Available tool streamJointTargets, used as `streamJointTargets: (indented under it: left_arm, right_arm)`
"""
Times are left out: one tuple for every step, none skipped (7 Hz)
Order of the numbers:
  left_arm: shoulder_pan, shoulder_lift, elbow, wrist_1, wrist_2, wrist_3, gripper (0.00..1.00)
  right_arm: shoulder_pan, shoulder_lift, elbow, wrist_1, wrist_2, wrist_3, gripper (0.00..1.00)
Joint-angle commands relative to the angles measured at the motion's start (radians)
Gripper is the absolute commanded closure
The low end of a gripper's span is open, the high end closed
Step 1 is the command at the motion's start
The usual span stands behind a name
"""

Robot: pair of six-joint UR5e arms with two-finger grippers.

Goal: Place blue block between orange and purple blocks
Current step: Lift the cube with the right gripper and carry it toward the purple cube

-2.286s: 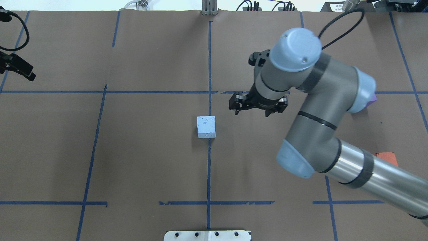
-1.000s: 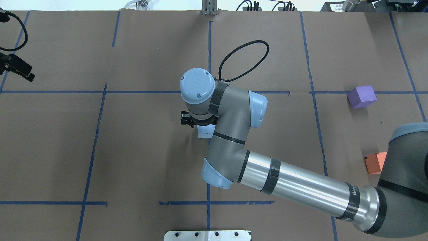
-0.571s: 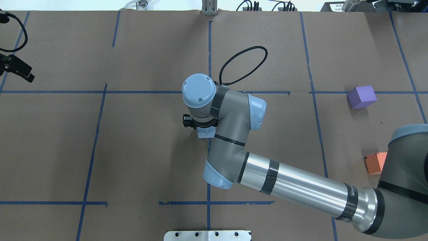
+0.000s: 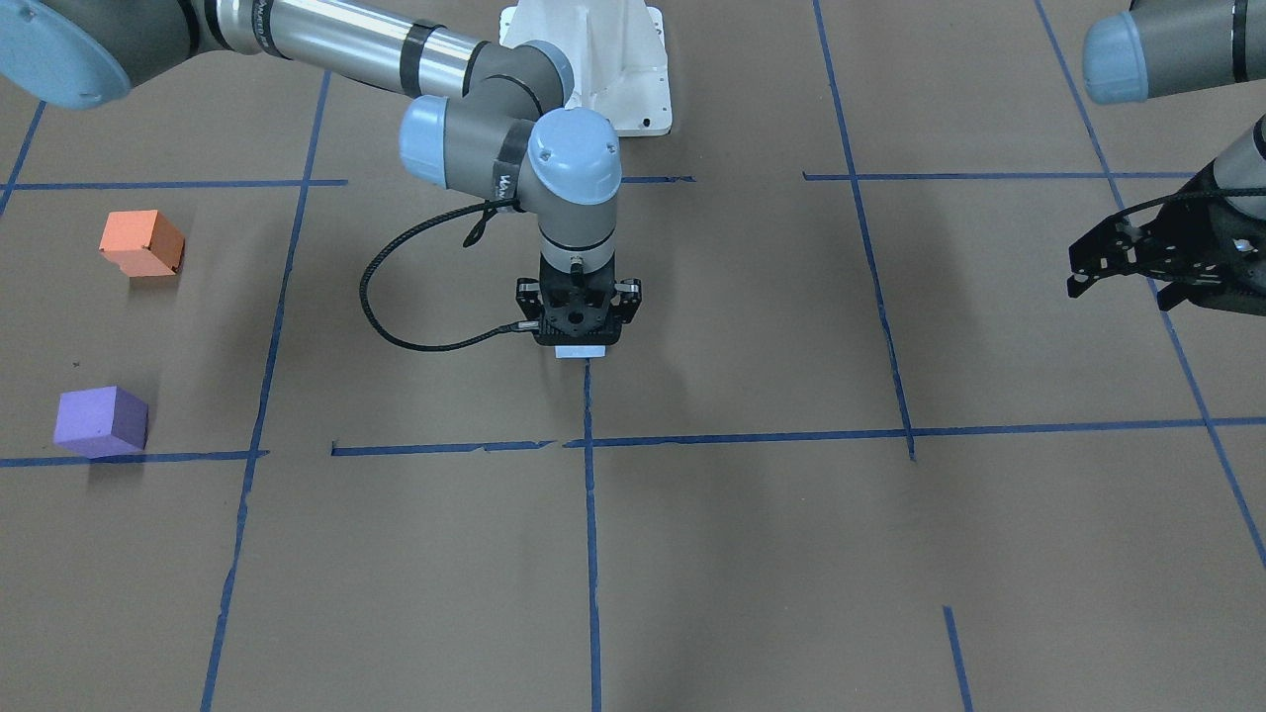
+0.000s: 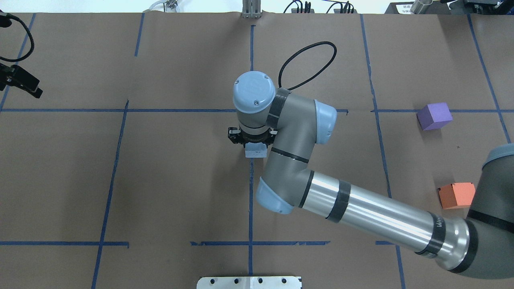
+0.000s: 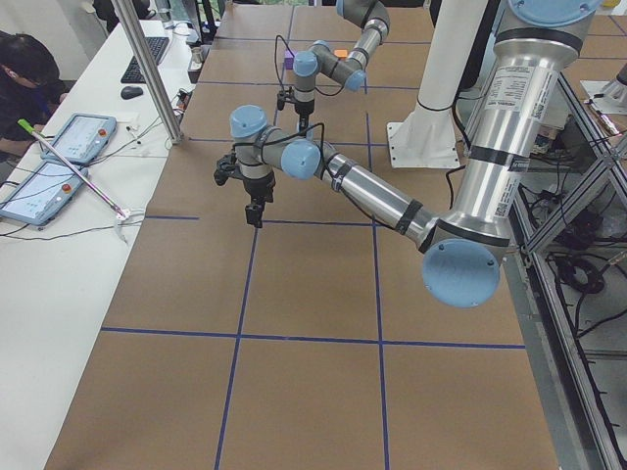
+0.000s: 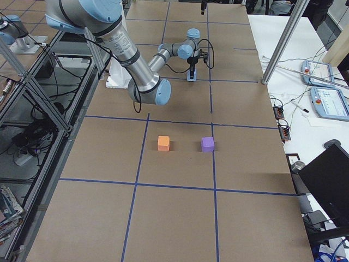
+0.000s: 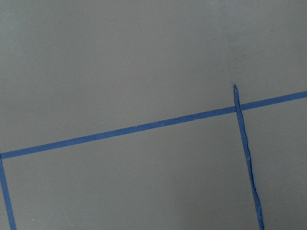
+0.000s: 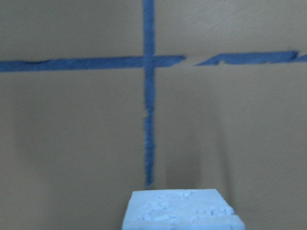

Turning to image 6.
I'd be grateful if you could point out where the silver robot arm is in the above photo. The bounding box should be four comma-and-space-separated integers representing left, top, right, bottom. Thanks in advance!
277, 0, 390, 132
214, 1, 603, 307

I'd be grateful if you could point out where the person in black clothes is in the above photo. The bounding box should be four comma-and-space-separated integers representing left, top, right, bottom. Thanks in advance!
1, 33, 68, 148

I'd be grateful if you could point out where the white camera mast base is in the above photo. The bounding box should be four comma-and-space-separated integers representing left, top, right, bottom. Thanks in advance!
387, 0, 499, 168

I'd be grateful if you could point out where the aluminium frame post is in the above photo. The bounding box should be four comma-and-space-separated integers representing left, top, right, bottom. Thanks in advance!
112, 0, 183, 145

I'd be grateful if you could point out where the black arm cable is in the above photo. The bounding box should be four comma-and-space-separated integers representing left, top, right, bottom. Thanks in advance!
259, 121, 393, 231

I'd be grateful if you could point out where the lower teach pendant tablet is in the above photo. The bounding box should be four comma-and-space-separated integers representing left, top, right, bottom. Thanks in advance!
1, 161, 83, 226

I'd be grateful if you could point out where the purple foam block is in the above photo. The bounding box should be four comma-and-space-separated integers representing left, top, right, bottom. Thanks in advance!
284, 50, 295, 71

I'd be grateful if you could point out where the metal rod green tip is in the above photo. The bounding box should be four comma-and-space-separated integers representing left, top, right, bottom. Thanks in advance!
18, 118, 131, 221

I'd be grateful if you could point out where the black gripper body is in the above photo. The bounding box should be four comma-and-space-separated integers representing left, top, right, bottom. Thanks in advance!
276, 87, 314, 117
214, 153, 275, 202

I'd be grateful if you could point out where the teach pendant tablet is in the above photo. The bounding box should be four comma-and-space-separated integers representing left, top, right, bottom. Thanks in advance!
1, 161, 83, 226
50, 113, 117, 166

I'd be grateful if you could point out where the upper teach pendant tablet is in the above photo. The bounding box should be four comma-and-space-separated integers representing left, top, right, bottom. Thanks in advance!
50, 113, 117, 166

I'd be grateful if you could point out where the metal cup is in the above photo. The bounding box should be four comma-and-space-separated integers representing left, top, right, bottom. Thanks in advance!
189, 46, 204, 71

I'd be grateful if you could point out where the black keyboard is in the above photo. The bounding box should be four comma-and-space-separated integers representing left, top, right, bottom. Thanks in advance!
120, 36, 171, 84

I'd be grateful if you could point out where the black computer mouse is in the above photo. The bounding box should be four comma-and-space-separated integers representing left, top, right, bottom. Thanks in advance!
120, 85, 144, 100

